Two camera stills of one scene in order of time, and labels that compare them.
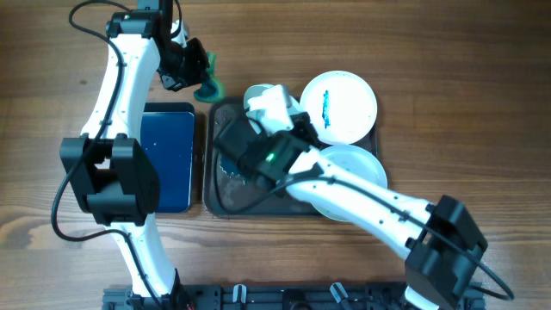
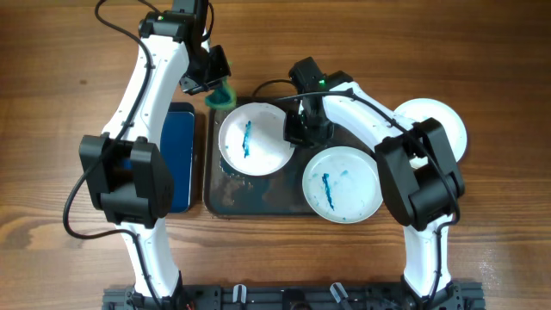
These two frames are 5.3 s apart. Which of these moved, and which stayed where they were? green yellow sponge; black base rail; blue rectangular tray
Moved: green yellow sponge
Stayed: blue rectangular tray; black base rail
